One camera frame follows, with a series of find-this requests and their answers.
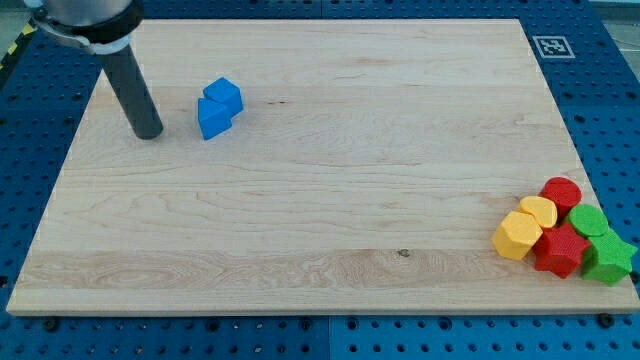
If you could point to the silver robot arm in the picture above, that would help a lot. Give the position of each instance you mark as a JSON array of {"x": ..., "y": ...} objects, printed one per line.
[{"x": 99, "y": 27}]

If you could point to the light wooden board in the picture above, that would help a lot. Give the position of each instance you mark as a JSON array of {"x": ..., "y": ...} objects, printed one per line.
[{"x": 366, "y": 174}]

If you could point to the blue pentagon block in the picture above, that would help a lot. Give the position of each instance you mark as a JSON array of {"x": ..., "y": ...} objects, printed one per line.
[{"x": 213, "y": 118}]

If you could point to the blue cube block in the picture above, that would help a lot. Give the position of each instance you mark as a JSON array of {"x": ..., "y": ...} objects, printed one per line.
[{"x": 226, "y": 93}]

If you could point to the yellow hexagon block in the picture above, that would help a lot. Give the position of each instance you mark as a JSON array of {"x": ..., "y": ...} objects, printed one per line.
[{"x": 516, "y": 234}]

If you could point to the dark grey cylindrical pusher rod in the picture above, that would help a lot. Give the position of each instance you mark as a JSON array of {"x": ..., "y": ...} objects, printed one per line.
[{"x": 127, "y": 81}]

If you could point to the yellow rounded block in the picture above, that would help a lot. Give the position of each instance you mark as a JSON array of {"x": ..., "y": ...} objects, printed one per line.
[{"x": 542, "y": 209}]

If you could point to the red cylinder block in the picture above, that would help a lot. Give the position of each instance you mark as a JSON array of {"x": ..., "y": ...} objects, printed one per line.
[{"x": 563, "y": 192}]

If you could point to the red star block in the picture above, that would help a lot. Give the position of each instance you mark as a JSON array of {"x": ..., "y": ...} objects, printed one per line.
[{"x": 560, "y": 250}]

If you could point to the white fiducial marker tag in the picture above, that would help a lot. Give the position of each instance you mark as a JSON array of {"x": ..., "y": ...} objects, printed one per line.
[{"x": 553, "y": 47}]

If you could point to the green cylinder block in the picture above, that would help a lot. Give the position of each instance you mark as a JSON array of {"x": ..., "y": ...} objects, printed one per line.
[{"x": 587, "y": 220}]

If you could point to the green star block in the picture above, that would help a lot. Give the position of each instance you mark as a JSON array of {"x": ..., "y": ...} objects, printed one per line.
[{"x": 609, "y": 258}]

